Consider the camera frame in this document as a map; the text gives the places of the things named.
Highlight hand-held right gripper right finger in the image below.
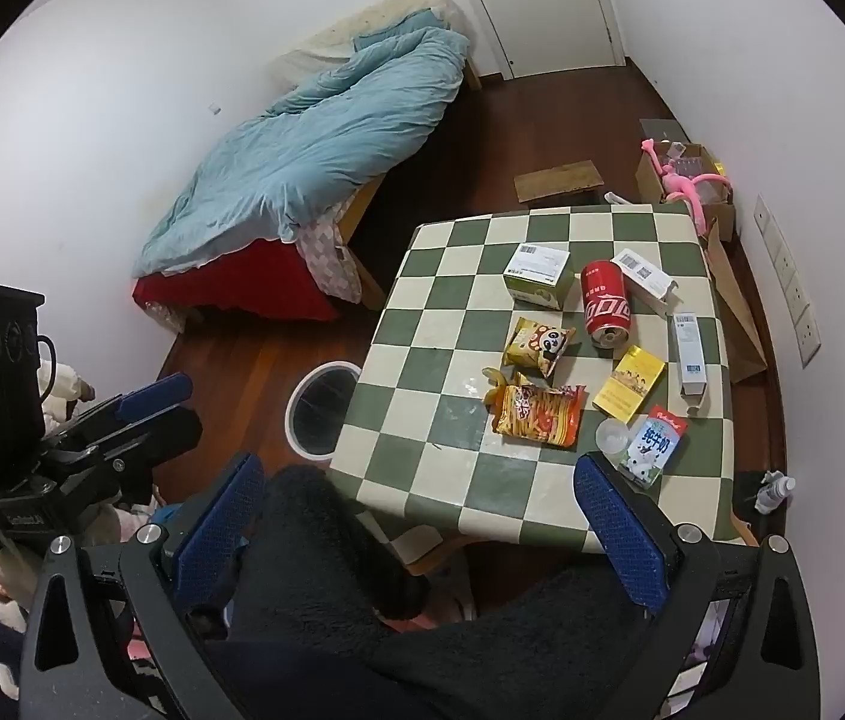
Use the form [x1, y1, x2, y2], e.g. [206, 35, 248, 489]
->
[574, 452, 822, 720]

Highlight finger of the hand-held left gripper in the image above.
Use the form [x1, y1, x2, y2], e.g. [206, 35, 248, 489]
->
[70, 406, 202, 485]
[55, 373, 194, 445]

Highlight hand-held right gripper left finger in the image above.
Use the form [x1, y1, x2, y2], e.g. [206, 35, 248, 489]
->
[21, 454, 266, 720]

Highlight orange snack packet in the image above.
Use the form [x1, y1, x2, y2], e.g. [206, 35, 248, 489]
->
[492, 382, 588, 449]

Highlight yellow box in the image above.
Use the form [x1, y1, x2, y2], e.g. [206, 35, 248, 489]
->
[591, 345, 667, 421]

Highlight white round trash bin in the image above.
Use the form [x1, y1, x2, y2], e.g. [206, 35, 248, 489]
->
[285, 361, 363, 460]

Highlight tall white box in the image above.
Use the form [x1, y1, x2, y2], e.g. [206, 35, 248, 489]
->
[672, 313, 708, 398]

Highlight yellow panda snack packet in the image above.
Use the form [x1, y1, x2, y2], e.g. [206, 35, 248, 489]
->
[504, 317, 577, 380]

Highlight blue white milk carton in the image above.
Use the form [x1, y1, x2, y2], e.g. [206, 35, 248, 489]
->
[617, 405, 689, 485]

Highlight red blanket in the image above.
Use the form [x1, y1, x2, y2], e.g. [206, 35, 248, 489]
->
[131, 236, 341, 323]

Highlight small yellow wrapper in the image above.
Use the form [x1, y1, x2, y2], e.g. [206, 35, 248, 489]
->
[482, 366, 536, 406]

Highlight person's black fleece trousers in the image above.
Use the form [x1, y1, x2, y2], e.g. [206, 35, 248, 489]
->
[197, 465, 700, 720]

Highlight pink grey checkered sheet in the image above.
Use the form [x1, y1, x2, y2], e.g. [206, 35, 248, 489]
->
[294, 210, 363, 305]

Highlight flat white barcode box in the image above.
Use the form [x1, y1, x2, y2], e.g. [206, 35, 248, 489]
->
[611, 247, 678, 316]

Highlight green and white box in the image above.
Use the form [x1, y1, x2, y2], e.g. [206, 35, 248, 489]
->
[503, 242, 575, 310]

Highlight green checkered tablecloth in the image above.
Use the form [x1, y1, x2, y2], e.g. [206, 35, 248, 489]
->
[330, 204, 742, 552]

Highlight light blue duvet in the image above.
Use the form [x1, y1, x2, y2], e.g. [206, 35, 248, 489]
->
[133, 11, 472, 278]

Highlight open cardboard box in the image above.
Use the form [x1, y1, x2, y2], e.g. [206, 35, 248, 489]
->
[636, 120, 738, 241]

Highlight pink plush toy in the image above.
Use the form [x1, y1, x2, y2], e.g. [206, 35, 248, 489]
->
[641, 139, 730, 230]

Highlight brown cardboard sheet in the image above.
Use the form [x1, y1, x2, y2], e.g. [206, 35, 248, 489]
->
[514, 160, 605, 203]

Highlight cream mattress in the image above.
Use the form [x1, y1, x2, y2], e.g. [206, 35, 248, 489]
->
[268, 0, 479, 87]

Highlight white door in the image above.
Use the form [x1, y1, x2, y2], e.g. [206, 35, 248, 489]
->
[448, 0, 626, 80]

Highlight wooden bed frame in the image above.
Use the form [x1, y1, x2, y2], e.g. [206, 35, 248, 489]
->
[332, 60, 483, 312]

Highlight white wall switch panel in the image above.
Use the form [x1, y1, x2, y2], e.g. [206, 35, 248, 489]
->
[754, 195, 822, 370]

